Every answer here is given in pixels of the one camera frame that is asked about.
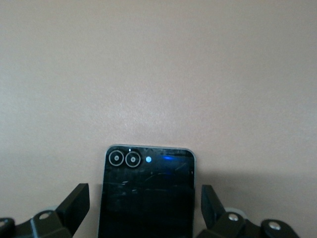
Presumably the black flip phone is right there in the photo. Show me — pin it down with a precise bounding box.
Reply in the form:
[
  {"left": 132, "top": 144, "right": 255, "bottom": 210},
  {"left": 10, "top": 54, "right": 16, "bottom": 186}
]
[{"left": 98, "top": 144, "right": 197, "bottom": 238}]

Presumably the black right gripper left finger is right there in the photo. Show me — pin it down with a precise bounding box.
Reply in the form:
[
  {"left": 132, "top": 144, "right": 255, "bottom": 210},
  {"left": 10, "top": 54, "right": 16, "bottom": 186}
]
[{"left": 0, "top": 183, "right": 90, "bottom": 238}]

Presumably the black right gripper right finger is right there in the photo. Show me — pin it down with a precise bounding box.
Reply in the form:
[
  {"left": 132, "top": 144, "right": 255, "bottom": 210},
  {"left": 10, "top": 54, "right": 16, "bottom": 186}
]
[{"left": 198, "top": 184, "right": 302, "bottom": 238}]

